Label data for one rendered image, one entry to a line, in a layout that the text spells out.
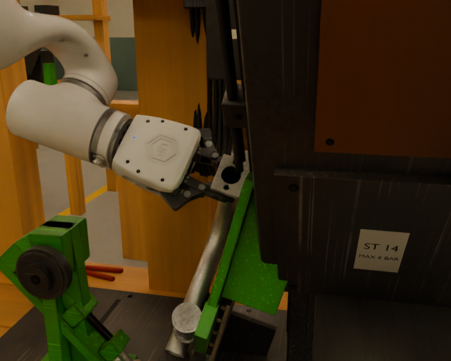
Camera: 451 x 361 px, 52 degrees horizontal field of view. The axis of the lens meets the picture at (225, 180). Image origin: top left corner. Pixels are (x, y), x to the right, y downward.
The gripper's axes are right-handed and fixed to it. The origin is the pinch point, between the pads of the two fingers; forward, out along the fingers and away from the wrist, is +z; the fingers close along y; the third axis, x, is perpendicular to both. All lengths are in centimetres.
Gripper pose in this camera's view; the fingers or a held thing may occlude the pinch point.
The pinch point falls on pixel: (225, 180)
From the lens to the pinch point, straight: 64.9
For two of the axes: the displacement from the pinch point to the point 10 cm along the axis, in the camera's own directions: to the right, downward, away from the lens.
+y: 3.4, -8.5, 3.9
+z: 9.4, 3.4, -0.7
